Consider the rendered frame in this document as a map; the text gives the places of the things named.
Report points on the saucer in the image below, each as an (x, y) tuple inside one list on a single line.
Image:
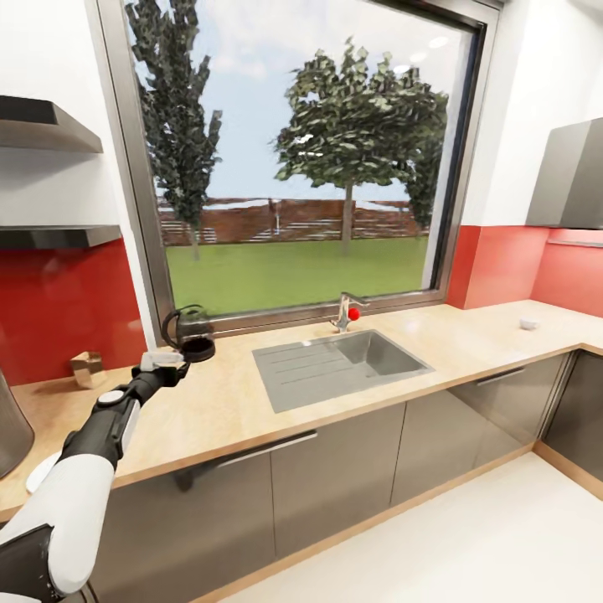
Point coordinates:
[(41, 472)]

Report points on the fixed window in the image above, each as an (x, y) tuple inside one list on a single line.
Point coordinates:
[(275, 153)]

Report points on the coffee cup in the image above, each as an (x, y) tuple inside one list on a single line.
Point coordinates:
[(528, 322)]

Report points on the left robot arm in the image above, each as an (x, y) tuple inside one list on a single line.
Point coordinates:
[(48, 549)]

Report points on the dishwasher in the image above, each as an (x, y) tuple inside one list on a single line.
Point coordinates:
[(77, 597)]

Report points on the electric kettle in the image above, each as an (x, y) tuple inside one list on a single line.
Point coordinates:
[(194, 332)]

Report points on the drop in sink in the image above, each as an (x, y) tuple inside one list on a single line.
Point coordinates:
[(300, 374)]

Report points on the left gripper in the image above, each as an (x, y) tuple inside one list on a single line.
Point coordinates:
[(166, 375)]

